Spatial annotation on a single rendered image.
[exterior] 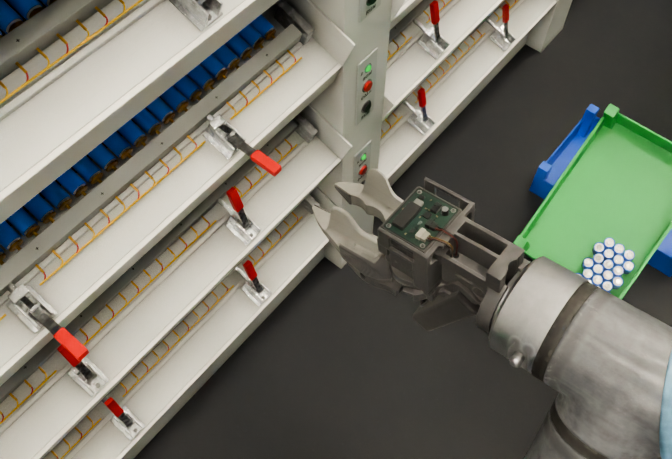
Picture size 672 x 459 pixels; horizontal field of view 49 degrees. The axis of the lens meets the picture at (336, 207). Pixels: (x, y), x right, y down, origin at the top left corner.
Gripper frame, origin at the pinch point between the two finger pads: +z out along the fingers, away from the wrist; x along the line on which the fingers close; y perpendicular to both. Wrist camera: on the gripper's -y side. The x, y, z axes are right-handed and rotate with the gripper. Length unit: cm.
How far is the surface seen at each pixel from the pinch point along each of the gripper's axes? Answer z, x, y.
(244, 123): 16.9, -3.7, -1.0
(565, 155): 4, -67, -58
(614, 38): 12, -103, -57
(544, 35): 22, -88, -51
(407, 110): 26, -44, -38
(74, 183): 21.5, 15.0, 3.9
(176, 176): 17.4, 6.4, -0.7
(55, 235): 18.7, 20.0, 2.8
